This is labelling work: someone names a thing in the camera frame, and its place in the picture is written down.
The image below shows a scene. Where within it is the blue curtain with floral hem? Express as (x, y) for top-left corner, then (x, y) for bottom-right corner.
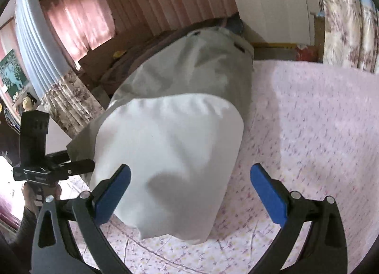
(15, 0), (105, 142)
(321, 0), (379, 74)

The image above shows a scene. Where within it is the grey and white jacket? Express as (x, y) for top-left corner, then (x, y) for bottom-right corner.
(67, 27), (254, 245)

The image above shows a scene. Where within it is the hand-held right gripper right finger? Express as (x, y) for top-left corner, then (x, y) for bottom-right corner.
(246, 164), (347, 274)

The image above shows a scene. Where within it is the person's left forearm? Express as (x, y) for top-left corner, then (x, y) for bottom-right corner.
(10, 206), (40, 263)

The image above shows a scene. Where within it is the person's left hand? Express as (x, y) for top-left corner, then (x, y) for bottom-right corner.
(22, 182), (63, 214)

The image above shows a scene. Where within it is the white wardrobe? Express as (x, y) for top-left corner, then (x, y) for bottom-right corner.
(225, 0), (324, 46)

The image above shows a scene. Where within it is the bed with pink bedspread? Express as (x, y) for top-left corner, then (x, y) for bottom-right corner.
(78, 16), (246, 97)

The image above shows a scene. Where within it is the pink window curtain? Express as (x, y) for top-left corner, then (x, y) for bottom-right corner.
(40, 0), (117, 67)

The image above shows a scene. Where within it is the blue and pink striped quilt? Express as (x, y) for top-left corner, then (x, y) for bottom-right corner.
(219, 15), (246, 36)

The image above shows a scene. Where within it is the pink floral bed sheet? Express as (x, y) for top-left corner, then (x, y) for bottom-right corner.
(59, 59), (379, 274)

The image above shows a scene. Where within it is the green and blue wall poster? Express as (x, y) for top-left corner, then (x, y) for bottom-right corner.
(0, 49), (31, 97)

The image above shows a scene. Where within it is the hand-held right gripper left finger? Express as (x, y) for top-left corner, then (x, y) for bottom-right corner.
(31, 164), (132, 274)

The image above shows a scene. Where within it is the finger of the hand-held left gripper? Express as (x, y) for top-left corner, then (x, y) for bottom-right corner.
(44, 150), (72, 163)
(56, 158), (95, 176)

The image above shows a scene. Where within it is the red box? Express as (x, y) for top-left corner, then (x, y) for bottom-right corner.
(296, 44), (315, 62)

